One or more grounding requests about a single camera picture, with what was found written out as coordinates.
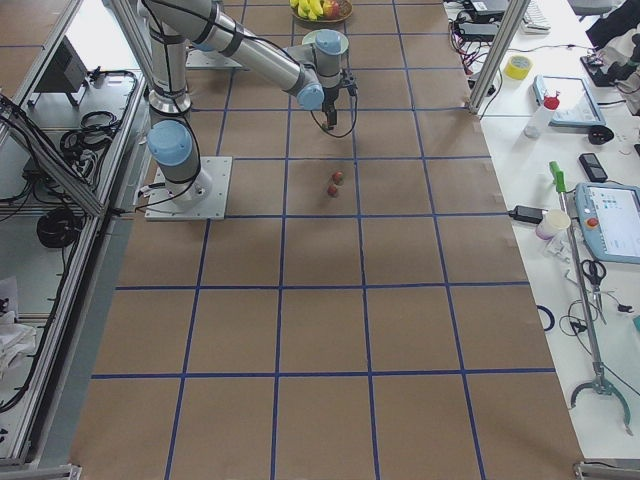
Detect black power adapter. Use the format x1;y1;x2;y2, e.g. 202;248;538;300
508;205;546;225

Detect grey control box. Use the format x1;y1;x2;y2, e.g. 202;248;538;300
28;36;88;107

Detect aluminium frame post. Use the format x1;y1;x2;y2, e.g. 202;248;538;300
467;0;529;114

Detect black handled scissors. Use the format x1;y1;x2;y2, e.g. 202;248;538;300
580;260;607;322

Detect black phone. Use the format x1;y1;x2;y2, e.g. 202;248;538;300
578;153;608;183

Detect long reach grabber tool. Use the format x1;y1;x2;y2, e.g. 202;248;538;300
549;161;633;436

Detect light green plate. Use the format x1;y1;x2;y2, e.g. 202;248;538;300
302;29;349;56

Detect yellow tape roll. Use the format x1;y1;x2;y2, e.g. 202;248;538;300
504;55;533;81

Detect white paper cup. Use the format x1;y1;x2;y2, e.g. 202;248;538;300
535;209;571;240

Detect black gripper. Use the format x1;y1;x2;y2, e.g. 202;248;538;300
321;87;339;130

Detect yellow banana bunch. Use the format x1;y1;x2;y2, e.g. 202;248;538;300
289;0;324;21

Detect teach pendant with screen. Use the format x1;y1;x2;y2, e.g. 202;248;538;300
574;182;639;264

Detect black power brick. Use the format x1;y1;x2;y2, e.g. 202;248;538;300
457;23;499;42

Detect coiled black cable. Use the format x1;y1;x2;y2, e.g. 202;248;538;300
36;207;84;250

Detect woven wicker fruit basket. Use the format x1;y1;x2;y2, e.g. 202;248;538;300
289;0;352;23

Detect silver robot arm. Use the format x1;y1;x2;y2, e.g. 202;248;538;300
107;1;356;221

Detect white bottle red cap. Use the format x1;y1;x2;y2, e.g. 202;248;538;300
523;94;560;139

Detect red apple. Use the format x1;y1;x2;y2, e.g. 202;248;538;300
323;0;340;19

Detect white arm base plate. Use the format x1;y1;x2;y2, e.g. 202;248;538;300
186;46;245;70
144;156;233;221

